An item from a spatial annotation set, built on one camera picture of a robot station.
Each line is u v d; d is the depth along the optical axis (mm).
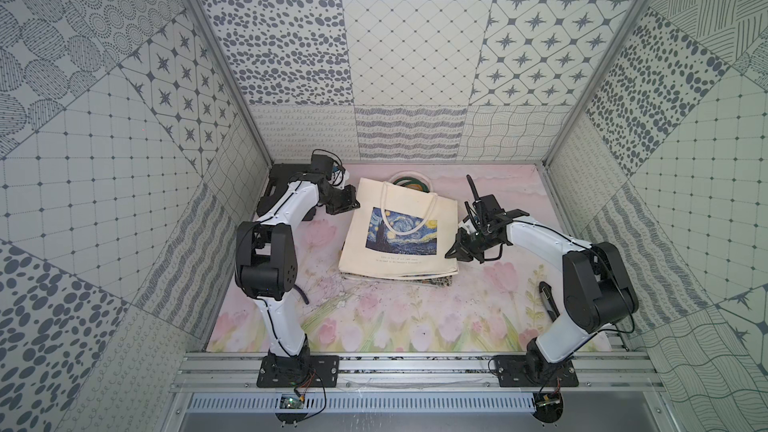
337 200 821
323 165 769
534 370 662
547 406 729
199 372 749
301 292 863
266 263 510
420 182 1120
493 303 862
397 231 954
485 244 764
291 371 672
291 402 716
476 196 841
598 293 464
